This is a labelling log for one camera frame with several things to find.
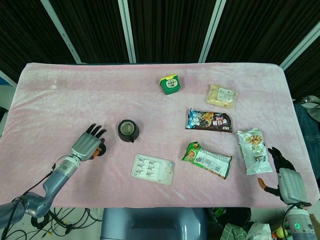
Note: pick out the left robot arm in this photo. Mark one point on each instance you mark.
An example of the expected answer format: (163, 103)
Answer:
(37, 190)

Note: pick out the pink table cloth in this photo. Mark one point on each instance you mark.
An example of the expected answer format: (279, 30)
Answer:
(150, 135)

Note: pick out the dark chocolate snack bag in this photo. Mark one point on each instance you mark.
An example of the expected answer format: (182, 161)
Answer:
(208, 120)

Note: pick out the green yellow small box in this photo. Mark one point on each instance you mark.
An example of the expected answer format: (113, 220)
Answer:
(170, 84)

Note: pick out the hook blister pack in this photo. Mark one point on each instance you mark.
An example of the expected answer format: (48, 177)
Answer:
(152, 169)

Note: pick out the checkered cloth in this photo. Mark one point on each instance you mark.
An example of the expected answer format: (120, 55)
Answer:
(233, 232)

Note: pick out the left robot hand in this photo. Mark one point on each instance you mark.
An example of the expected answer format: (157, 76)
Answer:
(83, 146)

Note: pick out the dark green toy pot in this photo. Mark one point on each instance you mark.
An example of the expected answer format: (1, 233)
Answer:
(128, 130)

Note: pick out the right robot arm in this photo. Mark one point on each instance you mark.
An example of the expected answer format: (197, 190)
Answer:
(298, 221)

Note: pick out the white plastic bag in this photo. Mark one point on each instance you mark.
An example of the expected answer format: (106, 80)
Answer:
(258, 231)

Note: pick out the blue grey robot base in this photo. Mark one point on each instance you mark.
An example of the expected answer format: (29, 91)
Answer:
(153, 223)

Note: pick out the yellow snack packet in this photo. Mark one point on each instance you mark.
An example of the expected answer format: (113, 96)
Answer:
(222, 96)

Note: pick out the blue jeans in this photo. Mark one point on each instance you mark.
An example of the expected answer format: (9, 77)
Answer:
(307, 130)

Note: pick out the green snack bag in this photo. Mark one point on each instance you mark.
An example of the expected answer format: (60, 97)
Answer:
(207, 161)

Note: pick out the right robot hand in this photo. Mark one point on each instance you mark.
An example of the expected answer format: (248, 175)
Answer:
(291, 182)

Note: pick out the white nut snack bag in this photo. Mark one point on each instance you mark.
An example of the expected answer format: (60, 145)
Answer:
(255, 152)

